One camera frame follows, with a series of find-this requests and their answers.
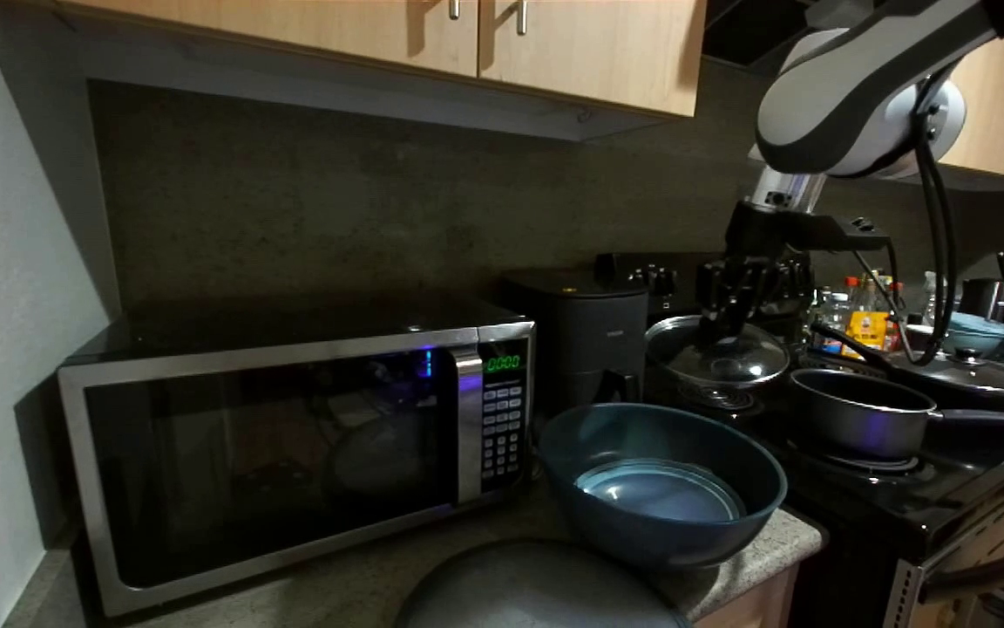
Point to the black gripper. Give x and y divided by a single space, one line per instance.
757 281

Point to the glass lid with black knob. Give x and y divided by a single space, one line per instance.
747 366

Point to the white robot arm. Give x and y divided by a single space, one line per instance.
837 105

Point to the dark blue bowl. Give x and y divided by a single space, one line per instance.
594 464

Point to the dark frying pan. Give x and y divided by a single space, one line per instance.
978 382

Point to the yellow container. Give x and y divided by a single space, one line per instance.
871 330

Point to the teal container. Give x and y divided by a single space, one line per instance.
978 335

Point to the black electric stove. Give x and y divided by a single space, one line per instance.
873 511

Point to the dark range hood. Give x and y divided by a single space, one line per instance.
747 29

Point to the dark grey oval dish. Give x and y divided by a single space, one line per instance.
537 593

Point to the stainless steel microwave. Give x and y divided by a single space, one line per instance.
270 464

